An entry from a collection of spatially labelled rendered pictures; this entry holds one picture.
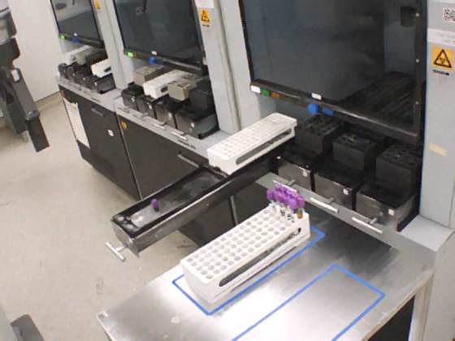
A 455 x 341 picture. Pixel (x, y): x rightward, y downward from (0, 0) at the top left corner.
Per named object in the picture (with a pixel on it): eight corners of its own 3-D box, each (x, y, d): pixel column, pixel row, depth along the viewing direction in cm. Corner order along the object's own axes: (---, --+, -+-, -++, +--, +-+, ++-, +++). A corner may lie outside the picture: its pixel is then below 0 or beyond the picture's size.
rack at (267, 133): (277, 128, 164) (275, 112, 161) (299, 136, 157) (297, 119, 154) (209, 167, 150) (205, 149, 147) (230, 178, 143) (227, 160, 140)
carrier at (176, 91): (189, 100, 193) (186, 86, 190) (185, 101, 192) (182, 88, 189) (173, 94, 201) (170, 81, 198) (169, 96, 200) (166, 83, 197)
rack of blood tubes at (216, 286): (283, 218, 120) (280, 198, 117) (311, 235, 113) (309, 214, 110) (184, 281, 107) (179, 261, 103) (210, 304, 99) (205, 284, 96)
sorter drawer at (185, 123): (296, 72, 224) (294, 54, 219) (318, 78, 214) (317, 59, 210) (168, 135, 189) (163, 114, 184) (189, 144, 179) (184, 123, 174)
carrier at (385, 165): (413, 187, 121) (415, 168, 118) (409, 191, 120) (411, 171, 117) (379, 172, 130) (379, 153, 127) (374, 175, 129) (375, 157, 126)
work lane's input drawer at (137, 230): (283, 140, 171) (280, 117, 166) (312, 152, 161) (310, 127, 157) (103, 245, 136) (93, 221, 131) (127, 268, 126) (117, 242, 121)
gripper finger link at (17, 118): (6, 106, 95) (5, 105, 96) (17, 135, 99) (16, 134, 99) (19, 101, 97) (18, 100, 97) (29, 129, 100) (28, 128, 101)
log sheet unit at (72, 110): (76, 140, 316) (60, 92, 297) (93, 152, 296) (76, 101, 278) (73, 141, 315) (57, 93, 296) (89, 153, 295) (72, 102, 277)
